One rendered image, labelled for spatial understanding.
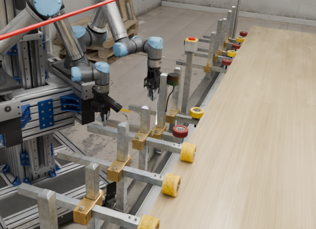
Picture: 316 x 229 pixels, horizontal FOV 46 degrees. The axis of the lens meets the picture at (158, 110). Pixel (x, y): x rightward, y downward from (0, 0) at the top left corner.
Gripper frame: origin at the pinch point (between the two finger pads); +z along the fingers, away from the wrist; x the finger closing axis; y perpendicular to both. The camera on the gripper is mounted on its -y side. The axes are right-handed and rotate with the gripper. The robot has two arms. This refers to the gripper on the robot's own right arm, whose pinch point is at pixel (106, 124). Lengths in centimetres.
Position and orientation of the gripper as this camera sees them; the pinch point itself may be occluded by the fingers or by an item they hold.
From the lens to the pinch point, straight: 205.5
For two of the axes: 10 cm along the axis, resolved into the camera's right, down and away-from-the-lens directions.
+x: -3.3, 4.0, -8.5
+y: -9.4, -2.0, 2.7
